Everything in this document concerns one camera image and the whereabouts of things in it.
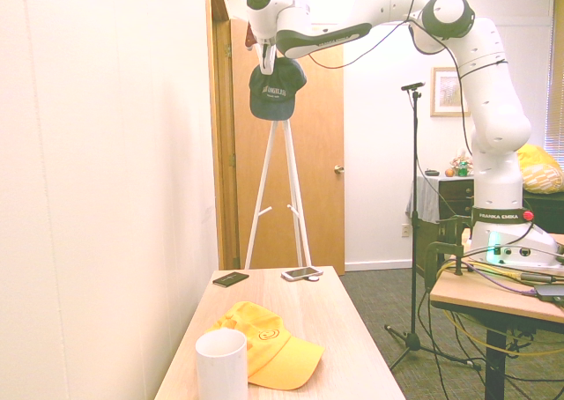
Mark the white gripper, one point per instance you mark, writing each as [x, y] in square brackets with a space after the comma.
[264, 39]

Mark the dark blue baseball cap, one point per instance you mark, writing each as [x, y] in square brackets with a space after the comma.
[273, 105]

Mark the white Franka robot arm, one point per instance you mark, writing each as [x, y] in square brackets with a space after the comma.
[493, 122]

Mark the yellow smiley baseball cap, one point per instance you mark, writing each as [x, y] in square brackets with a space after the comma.
[282, 356]

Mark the brass door knob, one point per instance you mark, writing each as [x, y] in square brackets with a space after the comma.
[338, 168]

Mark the white wooden coat rack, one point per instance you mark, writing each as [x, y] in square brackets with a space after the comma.
[261, 197]

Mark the brown wooden door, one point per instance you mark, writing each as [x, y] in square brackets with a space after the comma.
[317, 219]

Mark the small black bowl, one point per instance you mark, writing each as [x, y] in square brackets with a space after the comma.
[432, 172]

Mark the grey cloth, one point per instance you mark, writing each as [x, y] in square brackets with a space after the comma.
[425, 197]

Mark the orange fruit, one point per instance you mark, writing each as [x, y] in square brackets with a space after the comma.
[449, 172]

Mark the white smartphone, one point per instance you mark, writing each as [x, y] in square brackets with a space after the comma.
[302, 273]

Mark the dark wooden dresser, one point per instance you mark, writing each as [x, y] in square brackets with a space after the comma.
[454, 193]

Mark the black tripod stand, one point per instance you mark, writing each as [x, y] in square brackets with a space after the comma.
[414, 241]

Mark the black metal clamp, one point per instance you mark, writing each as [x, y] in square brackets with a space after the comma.
[447, 232]

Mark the window blinds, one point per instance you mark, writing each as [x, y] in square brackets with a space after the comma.
[557, 87]

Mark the red stop button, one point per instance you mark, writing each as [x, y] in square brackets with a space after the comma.
[528, 216]

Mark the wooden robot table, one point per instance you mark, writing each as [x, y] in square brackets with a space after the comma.
[476, 292]

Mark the white cylindrical cup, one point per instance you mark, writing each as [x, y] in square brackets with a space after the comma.
[220, 369]

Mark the black flat device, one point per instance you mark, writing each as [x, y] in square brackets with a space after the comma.
[550, 293]

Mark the wooden door frame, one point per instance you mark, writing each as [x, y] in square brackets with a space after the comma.
[222, 153]

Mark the black camera bar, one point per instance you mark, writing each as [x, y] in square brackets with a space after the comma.
[413, 86]

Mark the framed wall picture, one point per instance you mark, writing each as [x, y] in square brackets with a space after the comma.
[445, 91]

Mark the white wall outlet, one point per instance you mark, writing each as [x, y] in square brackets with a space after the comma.
[405, 230]

